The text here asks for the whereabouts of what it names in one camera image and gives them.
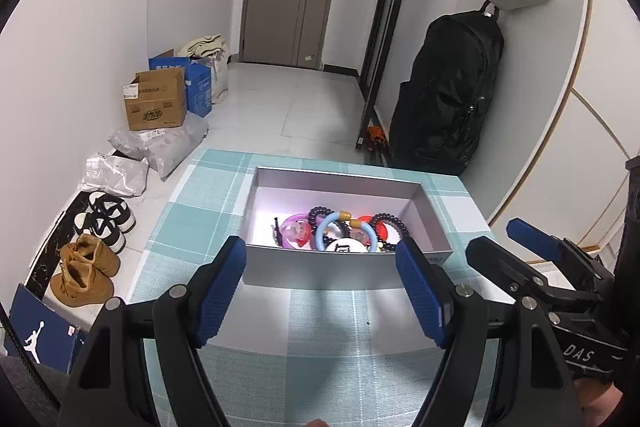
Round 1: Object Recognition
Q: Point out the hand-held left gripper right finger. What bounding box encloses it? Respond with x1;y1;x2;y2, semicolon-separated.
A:
395;236;583;427

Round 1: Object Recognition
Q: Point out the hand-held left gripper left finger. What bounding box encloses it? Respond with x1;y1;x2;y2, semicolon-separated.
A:
57;234;248;427

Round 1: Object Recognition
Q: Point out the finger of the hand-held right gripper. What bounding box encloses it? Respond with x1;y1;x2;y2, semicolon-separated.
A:
506;218;616;290
466;236;601;309

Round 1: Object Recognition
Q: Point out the silver rectangular box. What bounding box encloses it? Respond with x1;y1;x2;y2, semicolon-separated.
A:
241;165;455;293

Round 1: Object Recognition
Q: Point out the black spiral bracelet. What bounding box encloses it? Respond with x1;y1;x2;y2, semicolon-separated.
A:
308;206;346;229

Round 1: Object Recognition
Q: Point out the person's right hand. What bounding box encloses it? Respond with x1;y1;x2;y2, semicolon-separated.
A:
574;379;631;427

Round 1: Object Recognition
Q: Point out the teal checkered tablecloth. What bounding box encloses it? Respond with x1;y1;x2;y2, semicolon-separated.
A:
125;148;501;427

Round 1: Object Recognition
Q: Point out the blue bangle with amber beads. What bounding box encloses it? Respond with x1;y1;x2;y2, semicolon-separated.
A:
315;209;381;254

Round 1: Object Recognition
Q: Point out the tan suede boot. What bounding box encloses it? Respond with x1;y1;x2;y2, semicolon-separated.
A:
50;259;115;308
60;233;121;278

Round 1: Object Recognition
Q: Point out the black and white sneaker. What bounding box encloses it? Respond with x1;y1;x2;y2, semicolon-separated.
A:
87;192;137;233
73;210;128;254

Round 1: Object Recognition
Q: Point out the large grey plastic package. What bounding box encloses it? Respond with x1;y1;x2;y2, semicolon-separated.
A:
150;113;209;180

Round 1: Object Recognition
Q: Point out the white crinkled plastic package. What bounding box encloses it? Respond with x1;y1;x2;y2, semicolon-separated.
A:
82;152;150;198

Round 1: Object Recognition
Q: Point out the black backpack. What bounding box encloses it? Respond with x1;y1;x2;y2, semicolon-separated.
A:
387;4;505;176

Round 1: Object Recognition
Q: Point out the black marbled board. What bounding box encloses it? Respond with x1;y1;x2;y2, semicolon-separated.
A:
24;192;96;303

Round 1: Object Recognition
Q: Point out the small grey plastic package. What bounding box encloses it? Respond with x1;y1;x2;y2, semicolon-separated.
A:
108;127;153;158

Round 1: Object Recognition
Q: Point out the blue shoe box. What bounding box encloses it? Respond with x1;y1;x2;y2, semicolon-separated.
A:
4;283;90;375

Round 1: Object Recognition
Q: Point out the brown cardboard box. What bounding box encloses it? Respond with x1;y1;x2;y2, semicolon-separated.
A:
122;66;188;132

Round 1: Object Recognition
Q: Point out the blue cardboard box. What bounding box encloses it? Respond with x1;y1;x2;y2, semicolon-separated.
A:
148;50;213;118

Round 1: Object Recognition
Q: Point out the beige cloth bag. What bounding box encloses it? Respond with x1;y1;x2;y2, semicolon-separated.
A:
177;34;231;105

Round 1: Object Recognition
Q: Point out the dark bead bracelet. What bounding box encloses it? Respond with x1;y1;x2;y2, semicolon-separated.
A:
372;213;412;240

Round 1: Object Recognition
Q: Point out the red bracelet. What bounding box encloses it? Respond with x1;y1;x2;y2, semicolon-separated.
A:
357;214;402;241

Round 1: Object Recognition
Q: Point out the purple bracelet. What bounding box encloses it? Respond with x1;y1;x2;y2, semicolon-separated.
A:
272;213;314;251

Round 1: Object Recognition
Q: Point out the black metal frame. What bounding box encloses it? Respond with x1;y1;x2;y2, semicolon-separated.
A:
355;0;421;152

